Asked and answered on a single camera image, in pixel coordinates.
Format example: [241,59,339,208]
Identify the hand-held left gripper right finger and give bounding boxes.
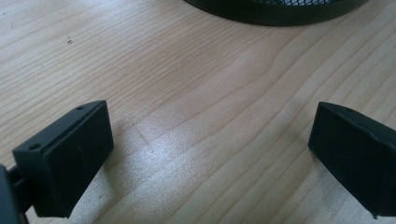
[307,101,396,218]

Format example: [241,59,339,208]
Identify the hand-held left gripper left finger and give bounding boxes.
[12,100,115,218]

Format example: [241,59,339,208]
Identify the black mesh basket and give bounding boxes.
[183,0,372,27]

